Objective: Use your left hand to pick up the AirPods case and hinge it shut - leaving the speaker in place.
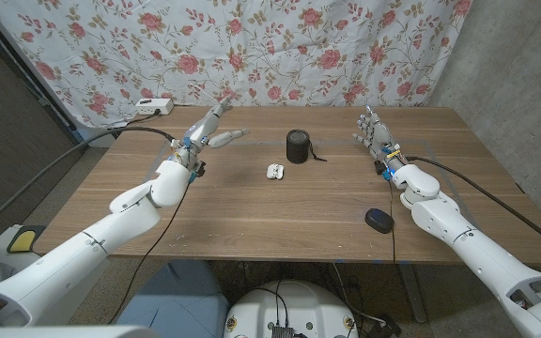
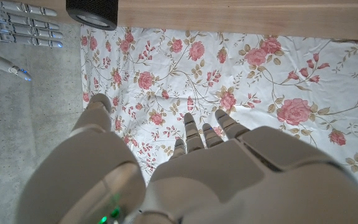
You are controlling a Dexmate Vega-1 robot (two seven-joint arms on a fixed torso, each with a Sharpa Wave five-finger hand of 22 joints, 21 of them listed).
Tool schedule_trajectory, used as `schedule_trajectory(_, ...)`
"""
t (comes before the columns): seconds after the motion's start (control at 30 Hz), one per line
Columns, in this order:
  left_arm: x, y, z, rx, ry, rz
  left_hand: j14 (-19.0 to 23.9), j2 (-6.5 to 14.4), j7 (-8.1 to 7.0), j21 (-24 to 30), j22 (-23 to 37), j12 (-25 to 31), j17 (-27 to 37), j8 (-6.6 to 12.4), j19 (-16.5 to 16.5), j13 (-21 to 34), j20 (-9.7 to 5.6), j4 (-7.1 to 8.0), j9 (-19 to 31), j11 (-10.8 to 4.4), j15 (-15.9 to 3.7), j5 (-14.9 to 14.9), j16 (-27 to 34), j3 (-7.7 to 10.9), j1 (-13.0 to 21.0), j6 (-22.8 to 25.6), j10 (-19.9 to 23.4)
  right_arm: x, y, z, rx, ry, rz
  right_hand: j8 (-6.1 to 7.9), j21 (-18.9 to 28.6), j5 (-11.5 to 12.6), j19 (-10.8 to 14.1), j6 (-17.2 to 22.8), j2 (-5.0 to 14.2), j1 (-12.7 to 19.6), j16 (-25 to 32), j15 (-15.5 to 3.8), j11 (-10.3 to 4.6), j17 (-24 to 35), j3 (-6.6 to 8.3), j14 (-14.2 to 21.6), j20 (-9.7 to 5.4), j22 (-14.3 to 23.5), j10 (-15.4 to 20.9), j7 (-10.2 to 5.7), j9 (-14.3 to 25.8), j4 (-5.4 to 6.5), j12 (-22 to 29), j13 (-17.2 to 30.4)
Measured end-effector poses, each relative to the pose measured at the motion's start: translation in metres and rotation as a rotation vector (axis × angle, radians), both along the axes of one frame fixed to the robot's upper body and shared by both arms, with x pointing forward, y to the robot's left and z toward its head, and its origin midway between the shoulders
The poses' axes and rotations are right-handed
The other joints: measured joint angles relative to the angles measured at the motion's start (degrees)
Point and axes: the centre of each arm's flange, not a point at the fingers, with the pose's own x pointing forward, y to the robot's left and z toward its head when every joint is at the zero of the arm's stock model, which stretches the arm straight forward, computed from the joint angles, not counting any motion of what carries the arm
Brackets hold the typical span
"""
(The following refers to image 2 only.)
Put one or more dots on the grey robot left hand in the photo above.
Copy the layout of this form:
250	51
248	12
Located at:
228	180

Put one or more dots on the black cylindrical speaker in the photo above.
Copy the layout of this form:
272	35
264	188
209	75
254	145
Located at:
95	11

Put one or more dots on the floral backdrop cloth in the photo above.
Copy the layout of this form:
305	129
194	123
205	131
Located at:
197	77

